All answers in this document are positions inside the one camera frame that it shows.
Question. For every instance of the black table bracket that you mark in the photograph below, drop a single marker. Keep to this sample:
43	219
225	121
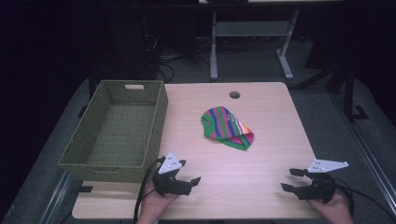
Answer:
84	189

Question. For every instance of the striped knitted pet sweater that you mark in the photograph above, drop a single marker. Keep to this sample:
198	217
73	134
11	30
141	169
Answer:
224	127

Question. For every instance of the black metal stand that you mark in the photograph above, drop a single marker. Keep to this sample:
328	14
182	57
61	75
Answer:
350	93

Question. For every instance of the person's left hand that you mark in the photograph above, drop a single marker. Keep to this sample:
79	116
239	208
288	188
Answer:
154	203

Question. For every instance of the grey metal desk frame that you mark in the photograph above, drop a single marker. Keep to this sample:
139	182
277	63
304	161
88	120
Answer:
249	28

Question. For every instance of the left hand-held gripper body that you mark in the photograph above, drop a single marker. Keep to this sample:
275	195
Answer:
169	183

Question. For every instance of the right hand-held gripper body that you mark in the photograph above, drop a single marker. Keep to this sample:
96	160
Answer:
316	188

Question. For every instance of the aluminium frame rail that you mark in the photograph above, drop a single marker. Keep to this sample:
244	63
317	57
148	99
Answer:
367	155
56	199

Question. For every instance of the person's right hand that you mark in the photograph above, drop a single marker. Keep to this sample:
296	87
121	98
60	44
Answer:
334	210

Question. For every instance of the green woven basket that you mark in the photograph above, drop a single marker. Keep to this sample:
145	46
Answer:
118	133

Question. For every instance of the dark cabinet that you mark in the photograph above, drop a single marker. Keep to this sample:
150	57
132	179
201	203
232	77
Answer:
124	46

